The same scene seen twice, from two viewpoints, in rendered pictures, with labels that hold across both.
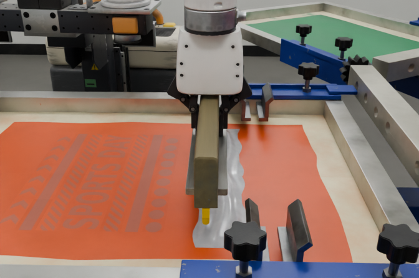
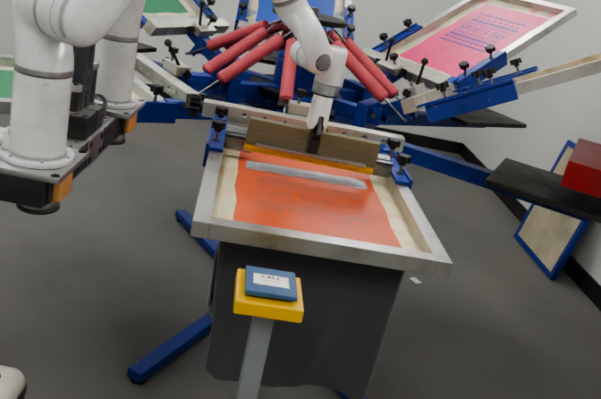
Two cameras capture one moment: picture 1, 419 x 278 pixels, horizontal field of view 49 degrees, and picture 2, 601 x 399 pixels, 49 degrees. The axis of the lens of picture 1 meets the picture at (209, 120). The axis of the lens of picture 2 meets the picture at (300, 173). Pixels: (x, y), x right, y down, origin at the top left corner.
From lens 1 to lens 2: 2.06 m
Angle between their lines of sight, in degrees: 90
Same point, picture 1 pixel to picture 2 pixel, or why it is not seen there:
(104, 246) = (374, 205)
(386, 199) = not seen: hidden behind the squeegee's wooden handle
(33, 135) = (259, 217)
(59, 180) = (321, 211)
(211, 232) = (358, 183)
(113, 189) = (327, 199)
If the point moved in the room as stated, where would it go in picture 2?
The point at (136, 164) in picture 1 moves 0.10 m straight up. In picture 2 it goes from (299, 191) to (306, 157)
